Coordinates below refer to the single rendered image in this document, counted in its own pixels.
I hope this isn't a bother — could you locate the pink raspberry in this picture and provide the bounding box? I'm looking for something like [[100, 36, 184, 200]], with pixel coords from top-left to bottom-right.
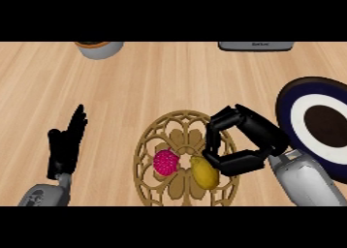
[[151, 148, 181, 177]]

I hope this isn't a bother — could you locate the grey flat appliance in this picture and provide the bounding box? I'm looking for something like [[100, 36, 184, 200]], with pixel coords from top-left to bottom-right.
[[217, 41, 295, 52]]

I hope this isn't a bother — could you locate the navy white brown plate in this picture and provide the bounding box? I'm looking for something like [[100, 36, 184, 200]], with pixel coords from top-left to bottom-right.
[[274, 76, 347, 187]]

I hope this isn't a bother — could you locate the round tan lattice placemat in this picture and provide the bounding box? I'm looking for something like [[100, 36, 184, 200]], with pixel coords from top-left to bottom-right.
[[132, 109, 240, 207]]

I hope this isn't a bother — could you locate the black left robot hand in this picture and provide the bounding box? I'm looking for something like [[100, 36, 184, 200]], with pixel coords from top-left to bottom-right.
[[46, 104, 89, 181]]

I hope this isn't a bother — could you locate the yellow lemon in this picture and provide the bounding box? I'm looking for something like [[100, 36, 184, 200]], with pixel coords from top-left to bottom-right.
[[190, 155, 221, 191]]

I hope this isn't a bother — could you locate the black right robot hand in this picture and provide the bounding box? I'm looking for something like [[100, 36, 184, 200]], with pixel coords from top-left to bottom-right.
[[200, 103, 292, 177]]

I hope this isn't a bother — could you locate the grey pot with orange rim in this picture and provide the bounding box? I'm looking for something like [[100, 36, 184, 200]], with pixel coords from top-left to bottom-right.
[[73, 41, 126, 61]]

